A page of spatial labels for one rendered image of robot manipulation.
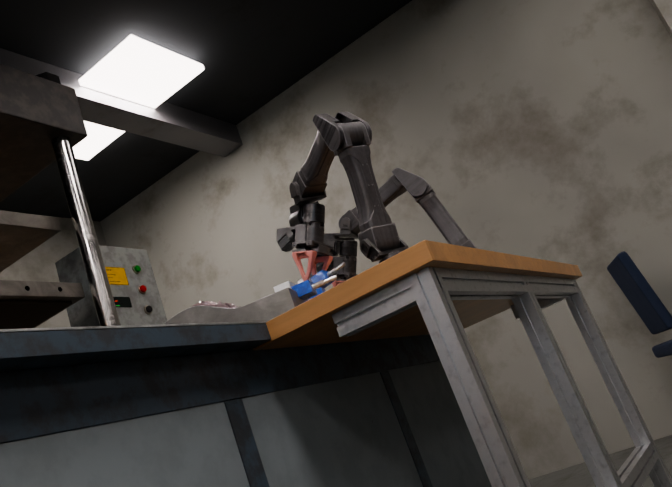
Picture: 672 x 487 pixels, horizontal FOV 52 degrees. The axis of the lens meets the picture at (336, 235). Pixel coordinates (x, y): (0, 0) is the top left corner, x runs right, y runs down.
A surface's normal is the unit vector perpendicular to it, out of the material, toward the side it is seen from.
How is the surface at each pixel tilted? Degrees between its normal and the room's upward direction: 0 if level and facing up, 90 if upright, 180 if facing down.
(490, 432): 90
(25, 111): 90
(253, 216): 90
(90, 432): 90
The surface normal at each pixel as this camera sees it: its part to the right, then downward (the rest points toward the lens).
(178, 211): -0.52, -0.07
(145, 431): 0.80, -0.44
